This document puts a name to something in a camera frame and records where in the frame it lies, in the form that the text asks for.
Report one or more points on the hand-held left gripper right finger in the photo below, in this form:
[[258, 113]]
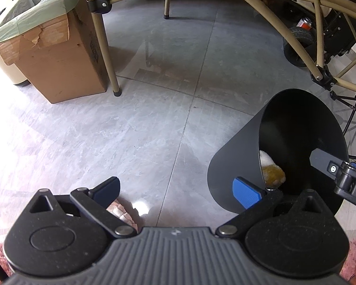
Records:
[[247, 194]]

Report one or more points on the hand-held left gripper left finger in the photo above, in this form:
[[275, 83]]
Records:
[[106, 188]]

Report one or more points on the yellow and white plush toy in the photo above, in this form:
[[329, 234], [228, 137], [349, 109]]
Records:
[[273, 172]]

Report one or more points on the black trash bin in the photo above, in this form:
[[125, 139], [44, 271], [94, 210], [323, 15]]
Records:
[[234, 160]]

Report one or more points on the beige trash can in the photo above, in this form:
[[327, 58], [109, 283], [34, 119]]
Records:
[[6, 68]]

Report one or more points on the black wheeled cart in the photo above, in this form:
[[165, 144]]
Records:
[[299, 45]]

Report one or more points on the large cardboard box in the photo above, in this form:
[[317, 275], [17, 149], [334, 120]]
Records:
[[56, 74]]

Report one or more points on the red spray can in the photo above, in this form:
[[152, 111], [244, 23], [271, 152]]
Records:
[[305, 23]]

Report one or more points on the green bin liner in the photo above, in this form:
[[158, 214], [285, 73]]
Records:
[[32, 9]]

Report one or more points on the tan folding table frame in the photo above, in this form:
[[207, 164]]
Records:
[[105, 50]]

